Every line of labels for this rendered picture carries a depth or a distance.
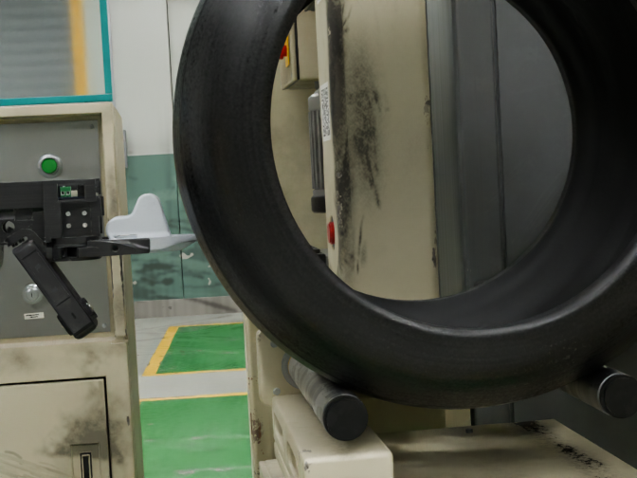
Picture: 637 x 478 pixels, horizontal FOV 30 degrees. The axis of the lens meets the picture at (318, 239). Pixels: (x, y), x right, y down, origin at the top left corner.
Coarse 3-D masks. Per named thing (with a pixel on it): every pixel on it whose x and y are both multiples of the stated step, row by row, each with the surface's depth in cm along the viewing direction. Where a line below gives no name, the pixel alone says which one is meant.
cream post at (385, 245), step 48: (336, 0) 150; (384, 0) 151; (336, 48) 151; (384, 48) 151; (336, 96) 151; (384, 96) 152; (336, 144) 152; (384, 144) 152; (336, 192) 152; (384, 192) 152; (432, 192) 153; (336, 240) 155; (384, 240) 153; (432, 240) 153; (384, 288) 153; (432, 288) 154
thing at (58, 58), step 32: (0, 0) 183; (32, 0) 184; (64, 0) 184; (96, 0) 185; (0, 32) 183; (32, 32) 184; (64, 32) 185; (96, 32) 185; (0, 64) 184; (32, 64) 184; (64, 64) 185; (96, 64) 185; (0, 96) 184; (32, 96) 184; (64, 96) 184; (96, 96) 185
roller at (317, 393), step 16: (288, 368) 148; (304, 368) 137; (304, 384) 131; (320, 384) 124; (336, 384) 122; (320, 400) 119; (336, 400) 115; (352, 400) 115; (320, 416) 117; (336, 416) 115; (352, 416) 115; (336, 432) 115; (352, 432) 115
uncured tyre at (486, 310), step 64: (256, 0) 111; (512, 0) 143; (576, 0) 142; (192, 64) 114; (256, 64) 111; (576, 64) 143; (192, 128) 113; (256, 128) 111; (576, 128) 145; (192, 192) 114; (256, 192) 111; (576, 192) 144; (256, 256) 112; (576, 256) 144; (256, 320) 117; (320, 320) 113; (384, 320) 113; (448, 320) 142; (512, 320) 143; (576, 320) 116; (384, 384) 117; (448, 384) 116; (512, 384) 117
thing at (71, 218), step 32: (0, 192) 118; (32, 192) 119; (64, 192) 119; (96, 192) 122; (0, 224) 119; (32, 224) 119; (64, 224) 119; (96, 224) 119; (0, 256) 121; (64, 256) 118
